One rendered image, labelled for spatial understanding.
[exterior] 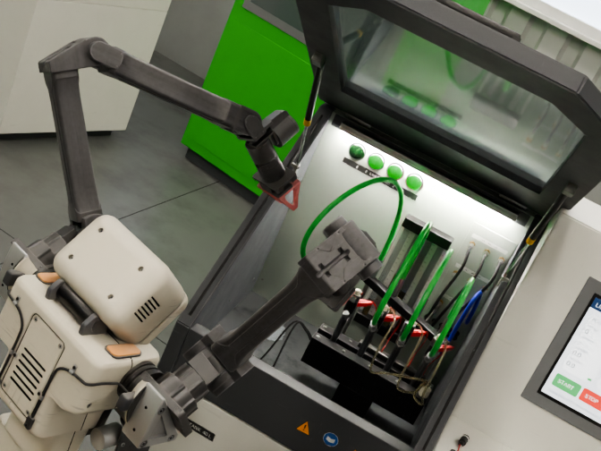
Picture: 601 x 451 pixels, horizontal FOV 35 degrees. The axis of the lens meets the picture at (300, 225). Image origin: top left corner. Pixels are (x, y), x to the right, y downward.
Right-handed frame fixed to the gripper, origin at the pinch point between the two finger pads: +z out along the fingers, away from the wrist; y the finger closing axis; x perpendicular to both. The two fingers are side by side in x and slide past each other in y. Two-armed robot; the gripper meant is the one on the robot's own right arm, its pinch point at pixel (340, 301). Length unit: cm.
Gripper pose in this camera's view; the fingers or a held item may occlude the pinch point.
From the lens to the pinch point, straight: 220.9
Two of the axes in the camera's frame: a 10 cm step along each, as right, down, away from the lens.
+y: 6.6, -6.9, 3.0
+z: 1.1, 4.8, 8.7
